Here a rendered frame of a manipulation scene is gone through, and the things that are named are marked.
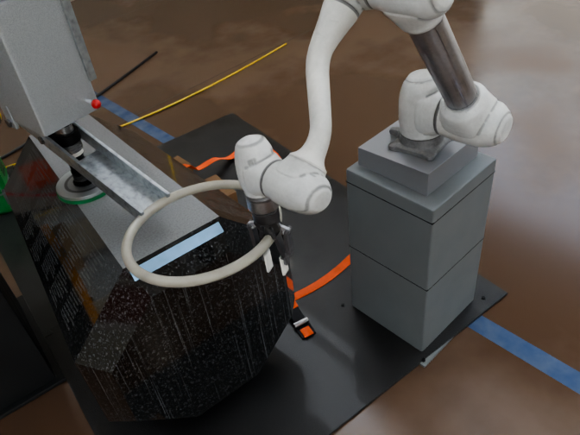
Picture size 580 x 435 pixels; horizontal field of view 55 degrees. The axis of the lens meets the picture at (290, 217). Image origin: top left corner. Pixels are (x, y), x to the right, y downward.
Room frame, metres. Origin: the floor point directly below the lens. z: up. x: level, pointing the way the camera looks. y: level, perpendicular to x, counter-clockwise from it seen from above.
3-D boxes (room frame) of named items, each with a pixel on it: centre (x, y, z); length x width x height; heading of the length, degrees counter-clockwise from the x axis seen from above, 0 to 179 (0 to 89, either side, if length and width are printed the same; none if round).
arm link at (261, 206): (1.20, 0.07, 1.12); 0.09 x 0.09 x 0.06
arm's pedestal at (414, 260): (1.70, -0.51, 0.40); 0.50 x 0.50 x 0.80; 39
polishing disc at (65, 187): (1.74, 0.73, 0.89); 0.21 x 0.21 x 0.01
